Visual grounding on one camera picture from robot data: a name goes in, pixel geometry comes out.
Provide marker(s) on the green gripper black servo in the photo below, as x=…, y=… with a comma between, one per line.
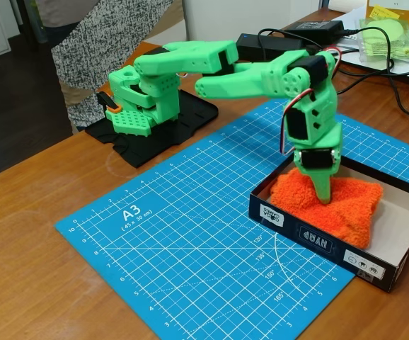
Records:
x=314, y=159

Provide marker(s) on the orange fluffy cloth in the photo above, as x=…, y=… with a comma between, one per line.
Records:
x=349, y=212

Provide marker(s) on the green 3D-printed robot arm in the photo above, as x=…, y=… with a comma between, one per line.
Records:
x=190, y=58

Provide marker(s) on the black cardboard game box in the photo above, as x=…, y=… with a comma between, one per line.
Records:
x=314, y=238

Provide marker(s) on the large black power adapter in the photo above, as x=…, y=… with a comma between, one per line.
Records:
x=279, y=44

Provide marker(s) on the flat black power adapter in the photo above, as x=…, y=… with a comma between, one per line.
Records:
x=317, y=28

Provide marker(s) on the plastic bag green parts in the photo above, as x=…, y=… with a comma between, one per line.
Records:
x=381, y=35

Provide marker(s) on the blue cutting mat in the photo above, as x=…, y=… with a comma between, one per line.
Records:
x=190, y=280

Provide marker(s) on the white paper sheets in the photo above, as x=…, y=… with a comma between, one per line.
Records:
x=349, y=17

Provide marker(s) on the yellow sticky note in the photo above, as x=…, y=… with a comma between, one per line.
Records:
x=385, y=13

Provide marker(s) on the black orange table clamp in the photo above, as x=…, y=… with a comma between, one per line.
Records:
x=111, y=105

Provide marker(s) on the person in speckled top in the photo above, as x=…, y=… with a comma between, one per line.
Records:
x=71, y=53

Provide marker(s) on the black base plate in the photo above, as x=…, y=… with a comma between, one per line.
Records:
x=190, y=117

